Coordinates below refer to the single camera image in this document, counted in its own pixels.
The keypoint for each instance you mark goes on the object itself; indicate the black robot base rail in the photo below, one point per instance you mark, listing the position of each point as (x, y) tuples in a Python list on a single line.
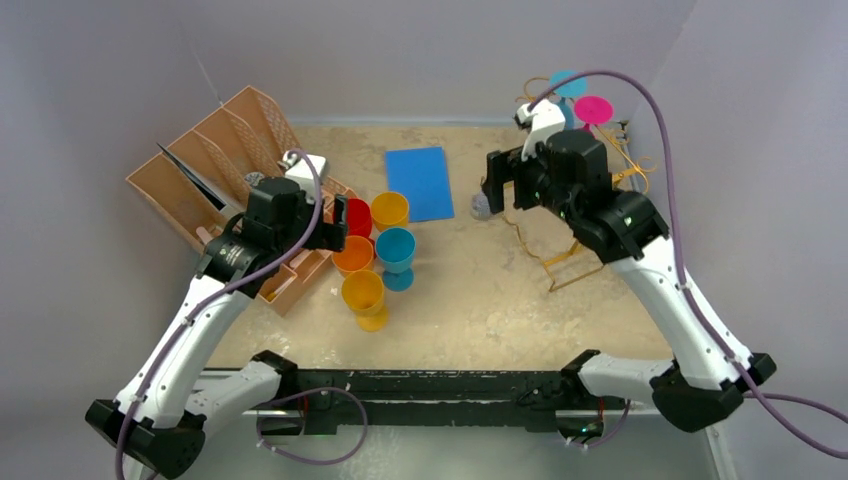
[(547, 401)]

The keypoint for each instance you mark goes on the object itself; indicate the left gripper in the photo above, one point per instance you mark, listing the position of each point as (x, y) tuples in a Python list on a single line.
[(329, 236)]

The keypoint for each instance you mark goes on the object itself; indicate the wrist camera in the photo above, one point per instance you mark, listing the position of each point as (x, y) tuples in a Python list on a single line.
[(299, 171), (540, 122)]

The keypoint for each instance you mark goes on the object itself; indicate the magenta wine glass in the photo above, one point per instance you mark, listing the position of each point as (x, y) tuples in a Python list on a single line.
[(593, 111)]

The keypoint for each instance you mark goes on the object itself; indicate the teal wine glass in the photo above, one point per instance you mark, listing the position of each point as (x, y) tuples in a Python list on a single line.
[(396, 249), (566, 92)]

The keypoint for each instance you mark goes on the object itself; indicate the pink desk file organizer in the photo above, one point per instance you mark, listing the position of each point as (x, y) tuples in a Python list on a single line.
[(247, 133)]

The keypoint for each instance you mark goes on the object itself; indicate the teal wine glass front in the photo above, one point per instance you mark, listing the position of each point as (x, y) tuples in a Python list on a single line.
[(396, 249)]

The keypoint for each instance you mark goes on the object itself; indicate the gold wire glass rack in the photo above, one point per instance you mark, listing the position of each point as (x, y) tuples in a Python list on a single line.
[(636, 171)]

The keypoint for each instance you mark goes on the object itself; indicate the orange wine glass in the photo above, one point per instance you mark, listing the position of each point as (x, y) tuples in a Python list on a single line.
[(358, 254)]

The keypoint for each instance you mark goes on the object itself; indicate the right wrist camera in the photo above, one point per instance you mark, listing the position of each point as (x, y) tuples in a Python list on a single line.
[(540, 122)]

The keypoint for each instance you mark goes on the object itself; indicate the blue rectangular card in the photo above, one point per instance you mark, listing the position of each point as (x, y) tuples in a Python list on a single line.
[(421, 176)]

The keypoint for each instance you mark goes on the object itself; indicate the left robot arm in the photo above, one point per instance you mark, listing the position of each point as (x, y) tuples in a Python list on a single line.
[(157, 421)]

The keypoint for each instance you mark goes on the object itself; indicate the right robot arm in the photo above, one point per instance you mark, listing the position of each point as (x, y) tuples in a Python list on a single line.
[(710, 371)]

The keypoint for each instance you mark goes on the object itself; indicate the yellow wine glass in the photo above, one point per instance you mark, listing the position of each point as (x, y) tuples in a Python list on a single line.
[(363, 292)]

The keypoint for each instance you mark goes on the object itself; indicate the small clear glitter ball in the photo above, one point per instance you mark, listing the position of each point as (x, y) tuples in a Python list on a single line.
[(480, 208)]

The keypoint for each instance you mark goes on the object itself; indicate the yellow-orange wine glass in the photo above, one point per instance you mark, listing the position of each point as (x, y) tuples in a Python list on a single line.
[(388, 210)]

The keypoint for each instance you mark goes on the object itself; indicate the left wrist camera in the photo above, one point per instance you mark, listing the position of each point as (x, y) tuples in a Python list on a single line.
[(299, 171)]

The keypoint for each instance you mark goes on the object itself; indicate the dark folder in organizer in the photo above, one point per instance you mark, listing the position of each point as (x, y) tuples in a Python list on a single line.
[(203, 186)]

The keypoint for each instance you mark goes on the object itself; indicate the red wine glass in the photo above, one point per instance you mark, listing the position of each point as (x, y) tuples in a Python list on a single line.
[(359, 218)]

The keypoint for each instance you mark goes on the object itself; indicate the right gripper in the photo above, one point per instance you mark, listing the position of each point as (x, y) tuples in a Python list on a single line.
[(496, 179)]

